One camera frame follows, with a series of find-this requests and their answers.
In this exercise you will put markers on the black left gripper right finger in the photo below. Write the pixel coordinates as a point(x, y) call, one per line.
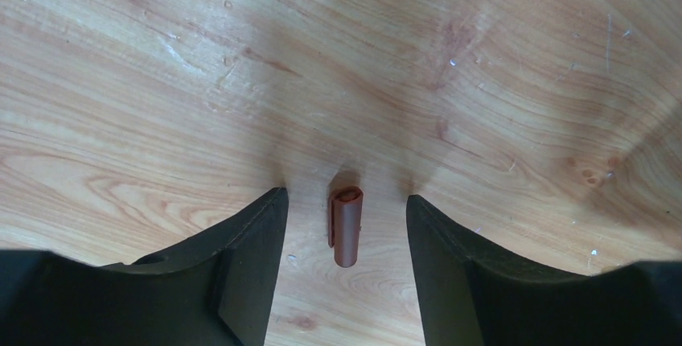
point(472, 291)

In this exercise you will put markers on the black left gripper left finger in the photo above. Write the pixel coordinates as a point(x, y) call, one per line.
point(213, 288)

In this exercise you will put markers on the brown marker cap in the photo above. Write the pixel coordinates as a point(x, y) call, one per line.
point(344, 224)

